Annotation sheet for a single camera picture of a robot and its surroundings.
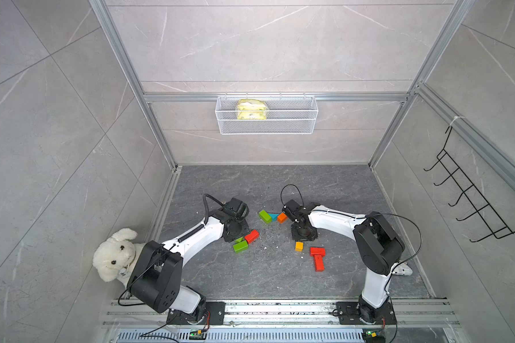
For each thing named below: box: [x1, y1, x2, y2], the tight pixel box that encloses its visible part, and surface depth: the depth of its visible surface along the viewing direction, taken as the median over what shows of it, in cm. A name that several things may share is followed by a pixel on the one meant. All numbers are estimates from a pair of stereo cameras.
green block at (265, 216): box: [258, 209, 272, 224], surface depth 99 cm
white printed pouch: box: [391, 262, 413, 276], surface depth 81 cm
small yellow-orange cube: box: [294, 241, 304, 253], surface depth 89 cm
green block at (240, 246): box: [232, 240, 249, 254], surface depth 89 cm
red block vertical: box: [313, 254, 326, 273], surface depth 85 cm
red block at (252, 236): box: [244, 228, 260, 244], surface depth 93 cm
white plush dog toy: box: [92, 227, 149, 286], surface depth 70 cm
